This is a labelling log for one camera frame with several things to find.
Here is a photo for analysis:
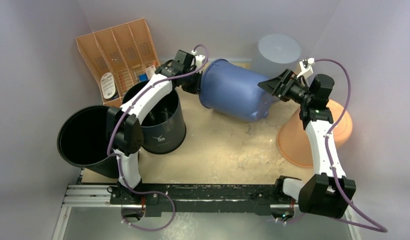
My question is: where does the grey plastic bucket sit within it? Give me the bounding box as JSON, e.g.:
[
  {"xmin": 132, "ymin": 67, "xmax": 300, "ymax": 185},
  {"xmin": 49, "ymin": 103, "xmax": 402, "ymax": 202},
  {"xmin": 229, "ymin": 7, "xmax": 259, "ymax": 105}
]
[{"xmin": 250, "ymin": 33, "xmax": 302, "ymax": 78}]

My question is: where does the blue plastic bucket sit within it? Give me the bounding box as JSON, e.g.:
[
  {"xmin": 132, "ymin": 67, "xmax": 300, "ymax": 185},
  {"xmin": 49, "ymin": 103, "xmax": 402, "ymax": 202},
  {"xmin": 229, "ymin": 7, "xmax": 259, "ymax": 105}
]
[{"xmin": 199, "ymin": 58, "xmax": 273, "ymax": 122}]

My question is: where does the orange plastic bucket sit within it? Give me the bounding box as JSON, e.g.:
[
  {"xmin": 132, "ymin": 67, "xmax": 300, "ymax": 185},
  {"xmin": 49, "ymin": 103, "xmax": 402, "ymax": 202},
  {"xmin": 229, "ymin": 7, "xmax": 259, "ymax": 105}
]
[{"xmin": 277, "ymin": 108, "xmax": 353, "ymax": 168}]

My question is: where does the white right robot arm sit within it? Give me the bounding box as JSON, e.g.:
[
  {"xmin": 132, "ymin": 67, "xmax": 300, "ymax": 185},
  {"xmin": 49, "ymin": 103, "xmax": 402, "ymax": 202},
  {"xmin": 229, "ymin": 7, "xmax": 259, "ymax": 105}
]
[{"xmin": 257, "ymin": 69, "xmax": 356, "ymax": 219}]

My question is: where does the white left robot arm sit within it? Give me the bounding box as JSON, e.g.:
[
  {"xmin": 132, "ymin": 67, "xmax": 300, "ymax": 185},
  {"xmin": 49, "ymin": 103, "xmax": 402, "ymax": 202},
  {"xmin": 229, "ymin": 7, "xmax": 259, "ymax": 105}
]
[{"xmin": 106, "ymin": 49, "xmax": 208, "ymax": 205}]

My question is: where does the white red card packet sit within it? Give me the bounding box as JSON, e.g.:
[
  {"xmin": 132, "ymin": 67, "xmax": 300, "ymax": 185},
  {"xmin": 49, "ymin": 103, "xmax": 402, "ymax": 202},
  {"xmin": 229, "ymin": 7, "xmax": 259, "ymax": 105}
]
[{"xmin": 145, "ymin": 65, "xmax": 156, "ymax": 80}]

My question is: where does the small blue box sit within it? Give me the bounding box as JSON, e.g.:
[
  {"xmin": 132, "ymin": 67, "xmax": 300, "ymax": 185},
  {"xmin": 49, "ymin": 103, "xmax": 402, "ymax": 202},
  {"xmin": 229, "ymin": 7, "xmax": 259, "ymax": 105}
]
[{"xmin": 138, "ymin": 73, "xmax": 149, "ymax": 82}]

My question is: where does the small black plastic bucket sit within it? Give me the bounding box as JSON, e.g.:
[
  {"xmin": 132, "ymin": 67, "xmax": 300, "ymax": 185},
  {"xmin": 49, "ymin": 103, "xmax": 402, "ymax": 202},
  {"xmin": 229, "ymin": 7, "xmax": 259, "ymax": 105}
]
[{"xmin": 141, "ymin": 90, "xmax": 186, "ymax": 155}]

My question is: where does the orange slotted organizer rack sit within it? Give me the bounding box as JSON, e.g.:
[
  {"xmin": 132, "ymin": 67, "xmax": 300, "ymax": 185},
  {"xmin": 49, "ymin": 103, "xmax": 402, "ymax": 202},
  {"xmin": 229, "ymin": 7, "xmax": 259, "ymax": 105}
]
[{"xmin": 75, "ymin": 18, "xmax": 160, "ymax": 107}]

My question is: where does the white oval label tin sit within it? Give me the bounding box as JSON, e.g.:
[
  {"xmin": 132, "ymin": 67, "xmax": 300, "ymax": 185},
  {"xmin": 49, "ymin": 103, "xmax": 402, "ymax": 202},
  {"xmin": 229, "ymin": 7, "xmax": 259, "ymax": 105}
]
[{"xmin": 99, "ymin": 72, "xmax": 118, "ymax": 101}]

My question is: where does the large black plastic bucket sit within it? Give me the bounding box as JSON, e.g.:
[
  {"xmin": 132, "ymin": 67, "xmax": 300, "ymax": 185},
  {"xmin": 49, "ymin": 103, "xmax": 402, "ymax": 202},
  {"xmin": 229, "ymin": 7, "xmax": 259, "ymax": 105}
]
[{"xmin": 57, "ymin": 105, "xmax": 119, "ymax": 179}]

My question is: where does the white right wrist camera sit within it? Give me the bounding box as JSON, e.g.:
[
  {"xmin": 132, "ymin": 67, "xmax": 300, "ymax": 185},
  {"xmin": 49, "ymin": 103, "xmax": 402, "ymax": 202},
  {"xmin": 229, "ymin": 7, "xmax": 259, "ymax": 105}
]
[{"xmin": 296, "ymin": 57, "xmax": 315, "ymax": 79}]

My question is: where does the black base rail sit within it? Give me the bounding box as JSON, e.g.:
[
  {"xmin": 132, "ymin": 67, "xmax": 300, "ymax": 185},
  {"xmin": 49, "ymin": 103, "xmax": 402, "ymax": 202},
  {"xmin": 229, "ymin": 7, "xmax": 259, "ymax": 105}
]
[{"xmin": 107, "ymin": 183, "xmax": 298, "ymax": 218}]

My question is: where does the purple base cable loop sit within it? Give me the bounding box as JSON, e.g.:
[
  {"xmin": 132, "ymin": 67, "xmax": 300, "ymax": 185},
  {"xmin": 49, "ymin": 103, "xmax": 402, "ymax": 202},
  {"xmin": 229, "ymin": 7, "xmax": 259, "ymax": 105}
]
[{"xmin": 120, "ymin": 194, "xmax": 176, "ymax": 233}]

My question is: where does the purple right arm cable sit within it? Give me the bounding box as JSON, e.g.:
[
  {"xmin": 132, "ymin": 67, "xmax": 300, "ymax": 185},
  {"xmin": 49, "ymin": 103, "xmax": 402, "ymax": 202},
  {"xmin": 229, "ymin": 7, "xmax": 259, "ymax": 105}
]
[{"xmin": 314, "ymin": 58, "xmax": 389, "ymax": 233}]

